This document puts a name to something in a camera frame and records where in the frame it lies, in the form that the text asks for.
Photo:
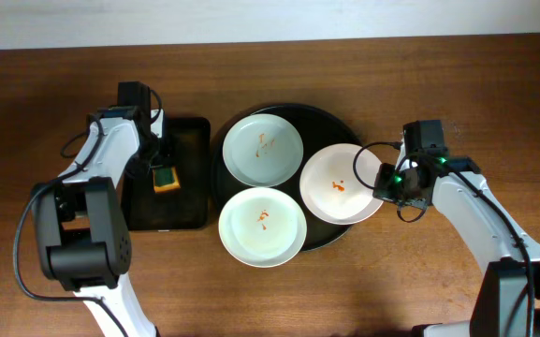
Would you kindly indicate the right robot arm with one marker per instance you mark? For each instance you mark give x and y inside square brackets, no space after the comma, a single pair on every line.
[508,303]

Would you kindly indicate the white plate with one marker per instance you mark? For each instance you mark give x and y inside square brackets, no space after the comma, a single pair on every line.
[335,184]
[262,227]

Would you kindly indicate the round black tray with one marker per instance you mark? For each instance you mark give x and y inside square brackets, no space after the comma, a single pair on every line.
[318,129]

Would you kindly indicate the white plate front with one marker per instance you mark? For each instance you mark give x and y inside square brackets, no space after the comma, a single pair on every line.
[262,227]

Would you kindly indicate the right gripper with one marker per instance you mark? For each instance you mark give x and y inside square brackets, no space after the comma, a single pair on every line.
[386,183]

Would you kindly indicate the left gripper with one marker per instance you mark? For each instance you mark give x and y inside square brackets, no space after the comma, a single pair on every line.
[165,162]

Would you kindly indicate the pale grey plate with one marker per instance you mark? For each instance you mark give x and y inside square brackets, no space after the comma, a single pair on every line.
[262,150]

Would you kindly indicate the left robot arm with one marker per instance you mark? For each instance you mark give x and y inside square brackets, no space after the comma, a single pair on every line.
[82,238]

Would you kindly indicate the green and orange sponge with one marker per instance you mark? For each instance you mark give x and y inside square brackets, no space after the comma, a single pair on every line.
[165,179]

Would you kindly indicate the rectangular black tray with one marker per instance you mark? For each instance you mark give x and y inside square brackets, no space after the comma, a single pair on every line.
[187,142]

